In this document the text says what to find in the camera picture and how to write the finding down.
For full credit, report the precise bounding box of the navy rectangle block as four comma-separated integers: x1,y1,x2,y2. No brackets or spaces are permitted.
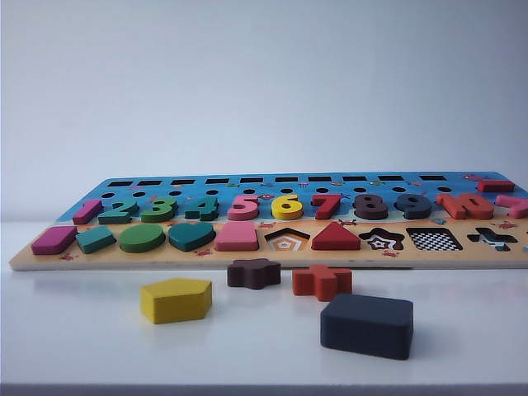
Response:
320,293,415,361

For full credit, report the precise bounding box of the brown star block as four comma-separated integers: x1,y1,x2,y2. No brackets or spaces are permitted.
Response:
226,258,282,290

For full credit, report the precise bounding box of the colourful wooden puzzle board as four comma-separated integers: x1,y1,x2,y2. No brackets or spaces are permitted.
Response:
8,170,528,272

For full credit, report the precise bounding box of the orange cross block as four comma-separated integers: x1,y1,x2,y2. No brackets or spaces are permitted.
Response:
291,264,354,302

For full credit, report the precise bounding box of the teal square block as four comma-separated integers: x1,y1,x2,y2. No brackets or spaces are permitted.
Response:
75,225,116,254

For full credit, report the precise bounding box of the green number three piece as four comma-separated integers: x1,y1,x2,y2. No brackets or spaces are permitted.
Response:
139,196,179,224

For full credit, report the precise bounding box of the teal heart block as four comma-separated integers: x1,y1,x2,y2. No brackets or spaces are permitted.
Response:
167,222,217,252

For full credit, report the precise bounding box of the teal number two piece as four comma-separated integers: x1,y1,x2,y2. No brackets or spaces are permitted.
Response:
97,199,140,225

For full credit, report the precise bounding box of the orange number ten piece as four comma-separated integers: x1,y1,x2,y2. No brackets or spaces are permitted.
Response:
436,192,495,221

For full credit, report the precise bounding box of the red number seven piece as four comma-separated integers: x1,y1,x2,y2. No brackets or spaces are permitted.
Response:
311,193,343,221

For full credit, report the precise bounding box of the green oval block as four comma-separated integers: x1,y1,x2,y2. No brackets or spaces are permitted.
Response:
119,224,165,252

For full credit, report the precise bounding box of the magenta parallelogram block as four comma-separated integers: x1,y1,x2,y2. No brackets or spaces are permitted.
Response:
31,225,78,256

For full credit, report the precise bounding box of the teal number four piece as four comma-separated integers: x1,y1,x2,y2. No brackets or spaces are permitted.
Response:
184,196,219,222

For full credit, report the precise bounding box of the pink symbol piece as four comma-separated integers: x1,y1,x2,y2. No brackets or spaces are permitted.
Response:
494,193,528,219

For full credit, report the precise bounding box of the brown number eight piece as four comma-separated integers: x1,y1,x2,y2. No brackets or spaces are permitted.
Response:
353,193,389,221

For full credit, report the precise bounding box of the magenta number one piece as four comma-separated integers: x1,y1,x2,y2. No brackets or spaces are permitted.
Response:
72,199,103,225

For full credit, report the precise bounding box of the yellow pentagon block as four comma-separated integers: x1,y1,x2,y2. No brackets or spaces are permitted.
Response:
139,277,214,325

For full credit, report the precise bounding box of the red triangle block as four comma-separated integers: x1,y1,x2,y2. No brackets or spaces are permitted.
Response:
311,220,361,252

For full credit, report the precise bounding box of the yellow number six piece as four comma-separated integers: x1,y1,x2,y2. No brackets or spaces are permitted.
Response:
271,193,305,221

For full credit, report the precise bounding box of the red bar piece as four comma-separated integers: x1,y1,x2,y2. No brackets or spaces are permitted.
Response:
477,179,516,193

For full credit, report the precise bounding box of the pink number five piece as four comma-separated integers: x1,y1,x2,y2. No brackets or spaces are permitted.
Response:
227,193,262,221

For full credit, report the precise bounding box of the pink trapezoid block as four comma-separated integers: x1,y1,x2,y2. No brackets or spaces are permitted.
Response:
214,222,259,252

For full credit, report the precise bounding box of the navy number nine piece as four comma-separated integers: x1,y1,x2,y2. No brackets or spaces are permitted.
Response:
395,193,433,219

